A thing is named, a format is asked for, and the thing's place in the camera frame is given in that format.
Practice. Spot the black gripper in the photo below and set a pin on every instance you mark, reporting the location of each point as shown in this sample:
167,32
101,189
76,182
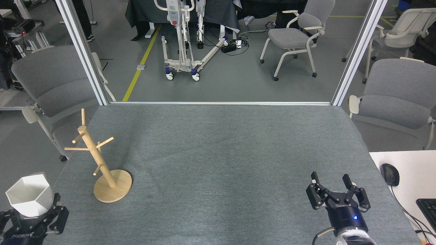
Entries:
24,234
347,217

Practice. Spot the white hexagonal cup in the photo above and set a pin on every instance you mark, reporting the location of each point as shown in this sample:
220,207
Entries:
30,195

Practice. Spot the wooden cup rack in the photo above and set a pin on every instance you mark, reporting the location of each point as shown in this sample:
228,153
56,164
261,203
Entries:
109,185

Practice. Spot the dark equipment rack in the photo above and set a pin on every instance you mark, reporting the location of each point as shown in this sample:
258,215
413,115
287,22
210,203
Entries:
13,37

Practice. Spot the black computer mouse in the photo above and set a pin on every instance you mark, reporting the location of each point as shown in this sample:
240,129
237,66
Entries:
390,174

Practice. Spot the white desk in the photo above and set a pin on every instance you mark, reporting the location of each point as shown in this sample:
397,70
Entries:
408,170

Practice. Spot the black keyboard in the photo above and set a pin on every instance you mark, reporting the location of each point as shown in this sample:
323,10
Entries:
428,211

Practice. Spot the white mesh-back chair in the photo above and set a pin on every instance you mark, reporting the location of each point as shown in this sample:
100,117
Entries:
405,30

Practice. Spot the black power strip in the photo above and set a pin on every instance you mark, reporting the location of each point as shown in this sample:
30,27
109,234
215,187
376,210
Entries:
229,47

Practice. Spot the metal floor plate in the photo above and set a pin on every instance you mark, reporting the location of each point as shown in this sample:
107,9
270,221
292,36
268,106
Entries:
141,67

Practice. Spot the person's white shoe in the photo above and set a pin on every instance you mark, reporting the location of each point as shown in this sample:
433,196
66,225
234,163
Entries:
249,19

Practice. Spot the person's legs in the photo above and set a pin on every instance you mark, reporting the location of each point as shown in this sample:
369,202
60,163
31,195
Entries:
83,20

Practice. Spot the white stand on wheels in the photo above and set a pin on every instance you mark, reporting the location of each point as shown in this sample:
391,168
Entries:
184,41

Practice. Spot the black table cloth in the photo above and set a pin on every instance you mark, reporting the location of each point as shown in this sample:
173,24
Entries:
146,13

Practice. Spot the grey chair with white frame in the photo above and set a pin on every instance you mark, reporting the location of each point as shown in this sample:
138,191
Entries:
289,35
54,81
398,92

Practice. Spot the silver frame post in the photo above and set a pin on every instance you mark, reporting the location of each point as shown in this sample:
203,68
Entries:
357,54
83,51

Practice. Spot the silver frame crossbar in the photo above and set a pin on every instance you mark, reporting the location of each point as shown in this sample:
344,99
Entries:
218,103

